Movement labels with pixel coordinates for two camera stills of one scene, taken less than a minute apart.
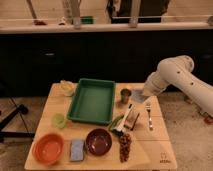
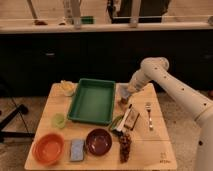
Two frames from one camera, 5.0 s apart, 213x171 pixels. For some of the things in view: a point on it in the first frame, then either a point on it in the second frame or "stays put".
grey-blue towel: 139,95 to 122,90
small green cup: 58,120 stays put
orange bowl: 48,148 stays put
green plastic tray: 93,101 stays put
